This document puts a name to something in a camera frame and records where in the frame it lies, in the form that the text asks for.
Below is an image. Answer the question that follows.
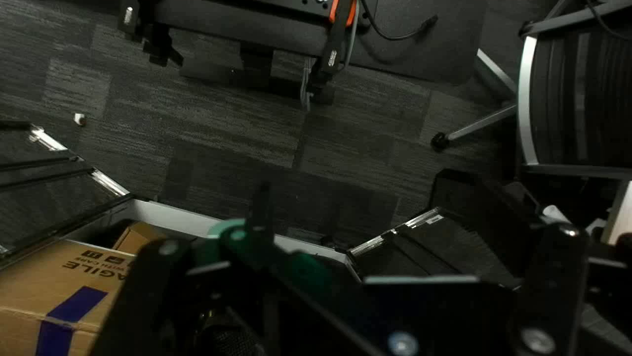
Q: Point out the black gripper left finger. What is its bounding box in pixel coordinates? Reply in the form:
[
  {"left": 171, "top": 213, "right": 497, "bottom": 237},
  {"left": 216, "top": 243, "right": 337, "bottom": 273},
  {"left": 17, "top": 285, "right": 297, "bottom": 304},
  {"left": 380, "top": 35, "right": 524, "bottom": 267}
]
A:
[{"left": 96, "top": 235, "right": 199, "bottom": 356}]

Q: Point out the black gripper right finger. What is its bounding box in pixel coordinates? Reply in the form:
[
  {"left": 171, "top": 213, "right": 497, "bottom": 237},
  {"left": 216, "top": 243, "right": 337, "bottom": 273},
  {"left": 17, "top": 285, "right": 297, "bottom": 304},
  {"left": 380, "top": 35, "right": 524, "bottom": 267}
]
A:
[{"left": 509, "top": 221, "right": 590, "bottom": 356}]

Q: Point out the cardboard box with blue tape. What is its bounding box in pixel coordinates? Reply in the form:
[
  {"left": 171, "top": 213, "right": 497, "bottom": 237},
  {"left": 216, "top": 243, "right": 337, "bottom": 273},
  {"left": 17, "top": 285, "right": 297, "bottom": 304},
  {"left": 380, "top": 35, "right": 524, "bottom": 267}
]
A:
[{"left": 0, "top": 221, "right": 169, "bottom": 356}]

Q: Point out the green plastic tool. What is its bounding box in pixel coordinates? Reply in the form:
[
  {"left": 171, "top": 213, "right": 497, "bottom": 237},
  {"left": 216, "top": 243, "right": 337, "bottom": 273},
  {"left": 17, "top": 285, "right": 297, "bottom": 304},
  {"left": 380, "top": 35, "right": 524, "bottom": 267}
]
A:
[{"left": 207, "top": 180, "right": 347, "bottom": 293}]

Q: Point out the chrome metal shelving unit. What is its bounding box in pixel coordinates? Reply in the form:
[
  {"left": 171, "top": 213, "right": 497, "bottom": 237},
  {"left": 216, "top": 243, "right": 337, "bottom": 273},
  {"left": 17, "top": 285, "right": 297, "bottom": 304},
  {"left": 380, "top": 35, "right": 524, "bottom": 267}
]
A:
[{"left": 0, "top": 117, "right": 361, "bottom": 265}]

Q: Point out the black storage bin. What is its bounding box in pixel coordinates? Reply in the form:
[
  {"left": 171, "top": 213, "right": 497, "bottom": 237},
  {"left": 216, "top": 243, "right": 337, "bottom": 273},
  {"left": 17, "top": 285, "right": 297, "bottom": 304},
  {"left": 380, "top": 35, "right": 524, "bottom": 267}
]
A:
[{"left": 345, "top": 168, "right": 542, "bottom": 293}]

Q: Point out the black mesh office chair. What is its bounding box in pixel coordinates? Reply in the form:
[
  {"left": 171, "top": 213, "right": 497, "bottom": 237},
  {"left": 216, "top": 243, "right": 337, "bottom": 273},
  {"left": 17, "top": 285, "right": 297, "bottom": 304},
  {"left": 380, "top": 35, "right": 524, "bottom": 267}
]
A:
[{"left": 430, "top": 0, "right": 632, "bottom": 182}]

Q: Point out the black stand foot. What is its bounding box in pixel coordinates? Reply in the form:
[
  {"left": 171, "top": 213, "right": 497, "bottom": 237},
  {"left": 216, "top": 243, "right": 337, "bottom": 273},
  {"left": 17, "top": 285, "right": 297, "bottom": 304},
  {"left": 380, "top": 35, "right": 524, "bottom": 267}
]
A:
[{"left": 116, "top": 0, "right": 187, "bottom": 69}]

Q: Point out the orange and black clamp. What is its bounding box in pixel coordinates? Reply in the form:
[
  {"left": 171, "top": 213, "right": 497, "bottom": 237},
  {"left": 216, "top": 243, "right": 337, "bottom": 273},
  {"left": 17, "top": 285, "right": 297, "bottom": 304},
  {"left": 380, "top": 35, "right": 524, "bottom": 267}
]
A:
[{"left": 297, "top": 0, "right": 363, "bottom": 111}]

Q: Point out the black floor cable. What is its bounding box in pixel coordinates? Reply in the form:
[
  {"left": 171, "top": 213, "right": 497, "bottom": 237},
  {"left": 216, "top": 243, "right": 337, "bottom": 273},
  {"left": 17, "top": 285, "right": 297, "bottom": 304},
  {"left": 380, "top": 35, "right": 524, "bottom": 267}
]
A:
[{"left": 359, "top": 0, "right": 440, "bottom": 43}]

